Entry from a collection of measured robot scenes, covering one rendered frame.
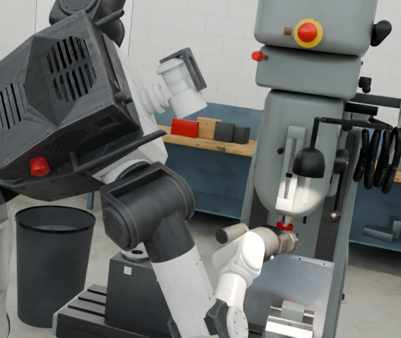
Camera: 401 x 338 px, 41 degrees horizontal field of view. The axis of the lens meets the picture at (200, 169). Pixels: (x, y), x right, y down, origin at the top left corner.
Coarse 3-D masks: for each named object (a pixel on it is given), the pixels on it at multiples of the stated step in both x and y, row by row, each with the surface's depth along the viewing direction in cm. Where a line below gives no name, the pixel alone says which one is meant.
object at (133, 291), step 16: (128, 256) 153; (144, 256) 154; (112, 272) 153; (128, 272) 152; (144, 272) 150; (112, 288) 154; (128, 288) 153; (144, 288) 151; (160, 288) 150; (112, 304) 155; (128, 304) 154; (144, 304) 152; (160, 304) 151; (128, 320) 155; (144, 320) 153; (160, 320) 152
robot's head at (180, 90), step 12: (168, 72) 104; (180, 72) 104; (156, 84) 106; (168, 84) 105; (180, 84) 104; (192, 84) 104; (156, 96) 105; (168, 96) 105; (180, 96) 103; (192, 96) 104; (180, 108) 104; (192, 108) 104; (204, 108) 106
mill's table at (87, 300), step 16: (96, 288) 175; (80, 304) 163; (96, 304) 164; (64, 320) 156; (80, 320) 155; (96, 320) 155; (112, 320) 156; (64, 336) 157; (80, 336) 156; (96, 336) 154; (112, 336) 154; (128, 336) 151; (144, 336) 150; (160, 336) 151; (256, 336) 158
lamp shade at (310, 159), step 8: (304, 152) 119; (312, 152) 119; (320, 152) 120; (296, 160) 120; (304, 160) 119; (312, 160) 118; (320, 160) 119; (296, 168) 120; (304, 168) 119; (312, 168) 118; (320, 168) 119; (304, 176) 119; (312, 176) 119; (320, 176) 119
